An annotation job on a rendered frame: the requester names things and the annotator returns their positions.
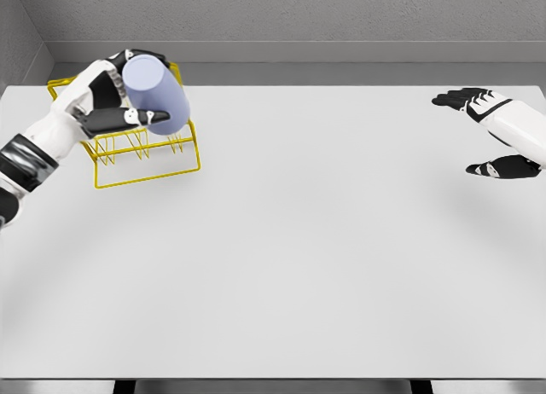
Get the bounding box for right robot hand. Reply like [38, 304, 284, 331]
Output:
[431, 88, 546, 180]

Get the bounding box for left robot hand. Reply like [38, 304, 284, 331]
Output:
[47, 49, 171, 141]

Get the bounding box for lavender cylindrical cup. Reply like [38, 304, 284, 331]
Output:
[121, 55, 191, 136]

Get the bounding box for yellow wire cup holder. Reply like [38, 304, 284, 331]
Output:
[46, 60, 201, 189]

